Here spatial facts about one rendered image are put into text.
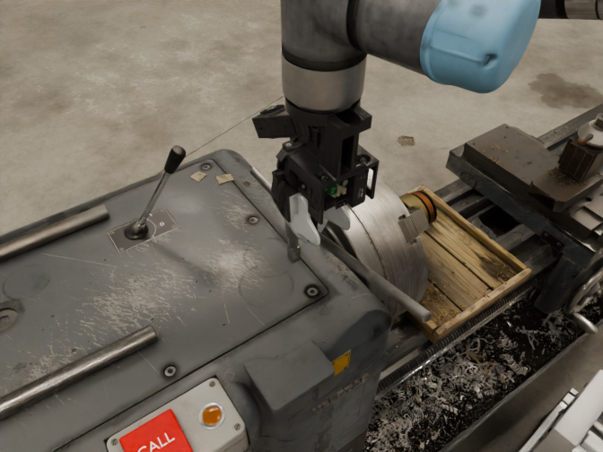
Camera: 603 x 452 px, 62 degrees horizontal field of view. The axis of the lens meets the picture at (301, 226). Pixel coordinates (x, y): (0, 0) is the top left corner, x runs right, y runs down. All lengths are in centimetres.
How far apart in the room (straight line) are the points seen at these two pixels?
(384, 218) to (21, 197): 243
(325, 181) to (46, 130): 306
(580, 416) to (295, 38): 64
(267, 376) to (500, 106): 310
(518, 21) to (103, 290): 58
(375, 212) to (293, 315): 26
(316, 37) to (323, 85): 4
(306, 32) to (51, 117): 322
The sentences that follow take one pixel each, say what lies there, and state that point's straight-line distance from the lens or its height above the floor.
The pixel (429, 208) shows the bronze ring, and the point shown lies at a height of 111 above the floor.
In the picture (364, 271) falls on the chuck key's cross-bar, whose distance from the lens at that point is 54.
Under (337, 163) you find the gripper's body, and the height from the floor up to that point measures 151.
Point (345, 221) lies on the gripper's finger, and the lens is 58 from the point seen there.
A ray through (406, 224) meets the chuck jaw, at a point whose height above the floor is 120.
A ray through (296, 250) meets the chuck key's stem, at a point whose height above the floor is 128.
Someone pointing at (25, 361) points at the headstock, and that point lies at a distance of 70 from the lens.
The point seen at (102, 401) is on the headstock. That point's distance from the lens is 64.
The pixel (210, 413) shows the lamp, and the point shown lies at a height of 126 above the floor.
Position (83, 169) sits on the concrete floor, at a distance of 306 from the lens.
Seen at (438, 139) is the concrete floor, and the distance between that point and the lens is 313.
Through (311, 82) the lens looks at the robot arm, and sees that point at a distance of 43.
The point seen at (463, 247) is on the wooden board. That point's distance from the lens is 128.
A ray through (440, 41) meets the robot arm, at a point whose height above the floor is 165.
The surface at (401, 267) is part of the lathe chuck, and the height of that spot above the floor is 116.
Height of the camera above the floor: 180
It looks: 46 degrees down
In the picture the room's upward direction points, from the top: straight up
